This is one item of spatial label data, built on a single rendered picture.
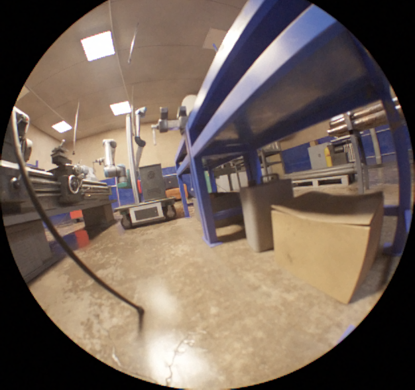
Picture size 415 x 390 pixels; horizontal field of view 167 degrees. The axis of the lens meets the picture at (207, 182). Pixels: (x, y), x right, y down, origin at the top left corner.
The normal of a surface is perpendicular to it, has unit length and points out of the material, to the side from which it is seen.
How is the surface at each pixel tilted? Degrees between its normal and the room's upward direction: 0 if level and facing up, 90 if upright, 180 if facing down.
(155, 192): 90
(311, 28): 90
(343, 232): 90
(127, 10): 180
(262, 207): 90
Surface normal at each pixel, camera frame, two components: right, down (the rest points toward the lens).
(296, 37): -0.94, 0.18
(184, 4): 0.19, 0.98
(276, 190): 0.08, -0.02
